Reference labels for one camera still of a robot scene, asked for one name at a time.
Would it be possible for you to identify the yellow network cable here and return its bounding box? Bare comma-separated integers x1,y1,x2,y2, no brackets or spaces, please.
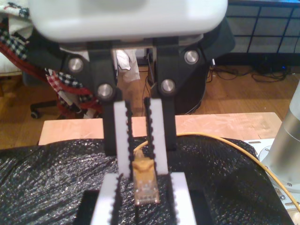
132,132,300,213

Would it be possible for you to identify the white plastic bag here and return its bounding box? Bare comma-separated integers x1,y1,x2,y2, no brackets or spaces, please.
116,48,141,83

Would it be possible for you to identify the black bubble wrap mat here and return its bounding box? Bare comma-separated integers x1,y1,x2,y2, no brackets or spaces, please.
0,135,295,225

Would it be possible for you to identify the black office chair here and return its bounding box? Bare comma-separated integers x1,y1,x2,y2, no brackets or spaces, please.
22,30,71,119

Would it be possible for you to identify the checkered red black cloth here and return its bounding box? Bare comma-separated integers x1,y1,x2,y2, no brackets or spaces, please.
0,1,101,118

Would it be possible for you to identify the black grid screen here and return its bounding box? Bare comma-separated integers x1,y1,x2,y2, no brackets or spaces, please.
221,0,300,63

